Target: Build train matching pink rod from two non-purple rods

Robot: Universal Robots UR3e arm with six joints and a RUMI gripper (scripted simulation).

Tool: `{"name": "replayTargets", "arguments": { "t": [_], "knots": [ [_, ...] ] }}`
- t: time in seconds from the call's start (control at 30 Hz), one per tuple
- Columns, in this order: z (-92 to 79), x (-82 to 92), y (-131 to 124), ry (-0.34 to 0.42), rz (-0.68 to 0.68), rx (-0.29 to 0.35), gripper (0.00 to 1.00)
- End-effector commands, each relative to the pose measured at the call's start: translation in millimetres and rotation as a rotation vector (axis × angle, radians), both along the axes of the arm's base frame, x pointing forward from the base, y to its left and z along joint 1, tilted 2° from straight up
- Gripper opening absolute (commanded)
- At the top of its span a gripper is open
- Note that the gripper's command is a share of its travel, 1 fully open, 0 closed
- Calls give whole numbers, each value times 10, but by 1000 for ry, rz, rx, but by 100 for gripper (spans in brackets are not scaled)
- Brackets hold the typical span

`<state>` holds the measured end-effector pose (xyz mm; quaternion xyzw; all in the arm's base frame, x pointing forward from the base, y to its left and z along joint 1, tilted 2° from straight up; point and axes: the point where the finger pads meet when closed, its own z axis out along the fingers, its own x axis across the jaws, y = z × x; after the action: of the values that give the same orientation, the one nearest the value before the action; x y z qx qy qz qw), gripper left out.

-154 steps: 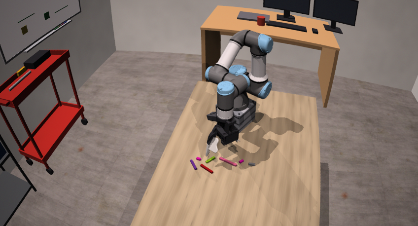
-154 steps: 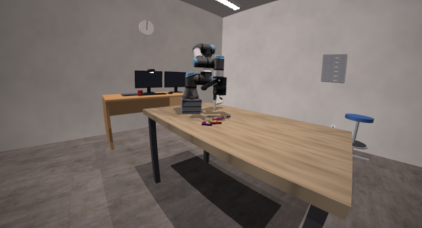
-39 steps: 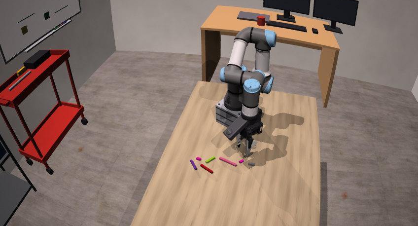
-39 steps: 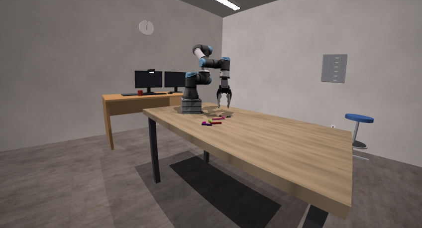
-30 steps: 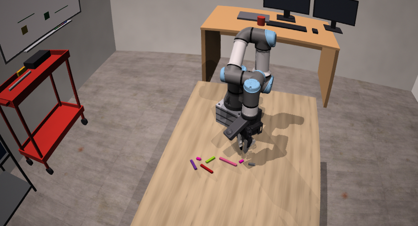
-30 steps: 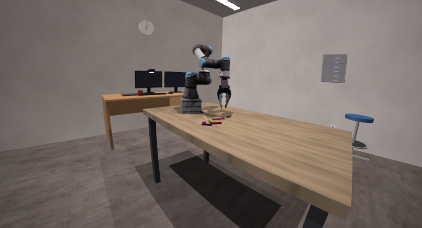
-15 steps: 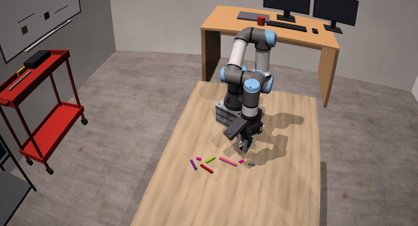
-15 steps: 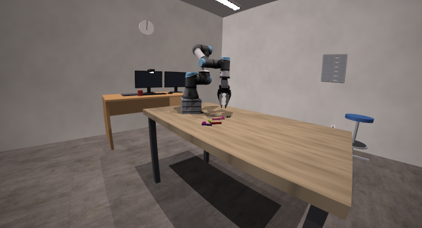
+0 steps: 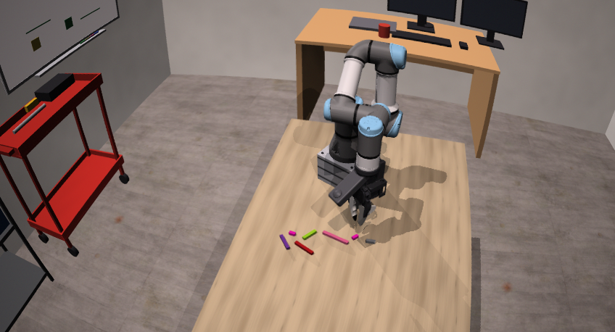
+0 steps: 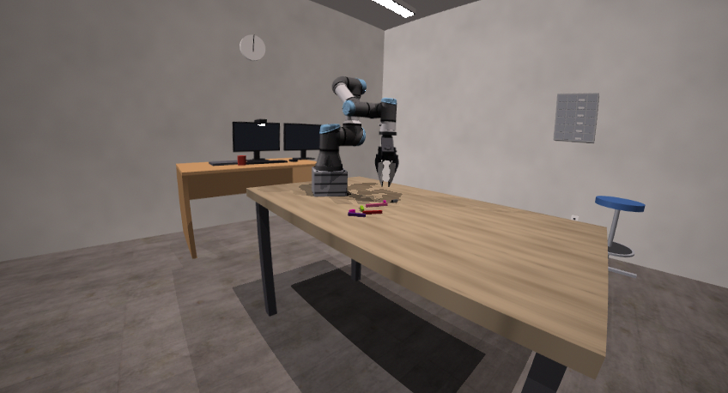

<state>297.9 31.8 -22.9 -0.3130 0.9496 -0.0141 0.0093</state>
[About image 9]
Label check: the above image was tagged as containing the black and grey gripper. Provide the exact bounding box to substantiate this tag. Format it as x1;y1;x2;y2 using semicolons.
348;157;387;226

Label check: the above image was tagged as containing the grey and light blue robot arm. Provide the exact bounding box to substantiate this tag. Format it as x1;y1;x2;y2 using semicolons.
323;39;407;207

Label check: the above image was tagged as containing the purple rod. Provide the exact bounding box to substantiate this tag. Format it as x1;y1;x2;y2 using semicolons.
280;234;290;250

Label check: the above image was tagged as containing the lime green rod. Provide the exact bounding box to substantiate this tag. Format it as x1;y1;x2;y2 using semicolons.
302;230;317;240

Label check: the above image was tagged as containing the red rod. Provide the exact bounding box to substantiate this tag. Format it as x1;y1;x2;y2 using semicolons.
294;241;314;255

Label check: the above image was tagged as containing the pink rod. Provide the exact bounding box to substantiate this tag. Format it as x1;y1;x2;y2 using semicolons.
323;231;349;245

